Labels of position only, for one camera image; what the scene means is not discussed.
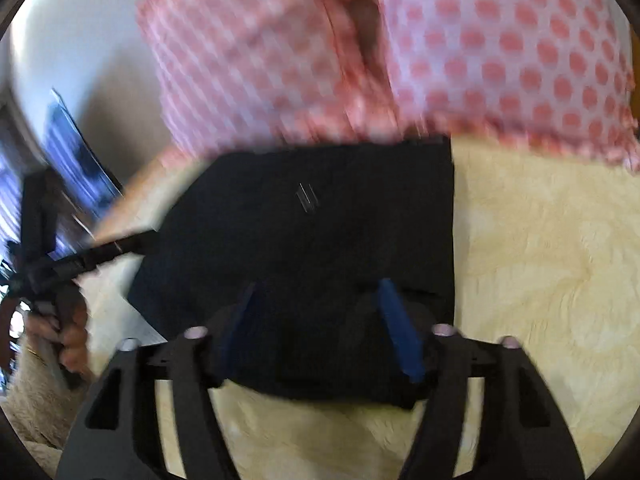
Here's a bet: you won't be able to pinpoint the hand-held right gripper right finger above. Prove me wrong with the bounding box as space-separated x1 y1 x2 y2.
375 277 586 480

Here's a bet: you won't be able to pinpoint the person's left hand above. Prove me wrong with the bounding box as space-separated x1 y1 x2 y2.
25 304 91 376

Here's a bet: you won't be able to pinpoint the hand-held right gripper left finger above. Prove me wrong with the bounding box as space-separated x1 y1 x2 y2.
55 282 266 480

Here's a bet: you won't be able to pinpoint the pink polka dot pillow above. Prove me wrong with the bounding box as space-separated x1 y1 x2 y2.
135 0 401 161
370 0 640 173

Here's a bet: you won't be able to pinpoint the cream patterned bed blanket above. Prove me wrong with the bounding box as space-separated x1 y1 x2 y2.
10 135 640 480

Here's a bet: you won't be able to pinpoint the beige fluffy cloth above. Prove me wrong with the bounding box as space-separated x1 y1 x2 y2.
0 350 81 466

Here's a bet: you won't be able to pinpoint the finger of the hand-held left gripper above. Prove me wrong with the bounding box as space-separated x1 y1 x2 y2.
22 170 58 261
65 229 160 277

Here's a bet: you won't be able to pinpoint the black pants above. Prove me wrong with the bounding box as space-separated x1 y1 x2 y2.
127 135 457 411

